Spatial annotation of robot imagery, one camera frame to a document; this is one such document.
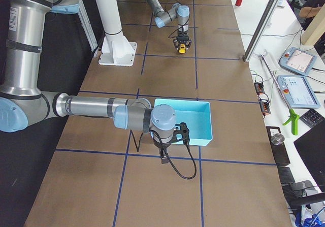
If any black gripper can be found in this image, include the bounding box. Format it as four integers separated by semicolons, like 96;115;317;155
173;31;192;53
154;122;190;164

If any yellow beetle toy car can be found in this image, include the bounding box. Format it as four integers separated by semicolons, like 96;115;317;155
178;44;186;54

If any light blue plastic bin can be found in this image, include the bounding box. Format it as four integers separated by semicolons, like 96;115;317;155
154;99;213;146

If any upper orange black connector box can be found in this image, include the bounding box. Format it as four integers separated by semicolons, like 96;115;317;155
254;81;265;94

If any orange black connector box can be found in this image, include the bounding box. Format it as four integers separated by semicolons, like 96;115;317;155
258;99;271;115
254;81;265;94

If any lower orange black connector box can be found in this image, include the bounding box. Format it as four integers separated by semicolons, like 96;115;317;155
258;99;271;115

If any upper teach pendant tablet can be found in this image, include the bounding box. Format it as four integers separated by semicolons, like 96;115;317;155
279;47;316;76

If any teach pendant tablet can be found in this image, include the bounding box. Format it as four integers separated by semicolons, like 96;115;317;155
279;47;316;76
277;75;320;109

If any silver metal cylinder weight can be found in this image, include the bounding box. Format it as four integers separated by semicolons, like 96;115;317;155
270;133;285;146

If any black flat block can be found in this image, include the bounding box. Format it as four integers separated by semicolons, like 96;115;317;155
266;126;290;167

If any lower teach pendant tablet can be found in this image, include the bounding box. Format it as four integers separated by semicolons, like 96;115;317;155
277;75;320;109

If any seated person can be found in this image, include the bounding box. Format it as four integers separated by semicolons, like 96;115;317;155
299;0;324;30

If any black calculator keypad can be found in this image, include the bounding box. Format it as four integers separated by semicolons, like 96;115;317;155
300;109;324;128

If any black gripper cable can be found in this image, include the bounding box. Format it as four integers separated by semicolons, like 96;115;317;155
168;3;190;40
136;126;198;180

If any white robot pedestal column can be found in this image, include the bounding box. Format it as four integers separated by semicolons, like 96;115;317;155
96;0;137;67

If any aluminium frame post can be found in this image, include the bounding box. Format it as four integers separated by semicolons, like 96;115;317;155
243;0;280;62

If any green handled reacher tool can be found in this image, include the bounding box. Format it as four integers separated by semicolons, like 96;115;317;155
259;54;300;136

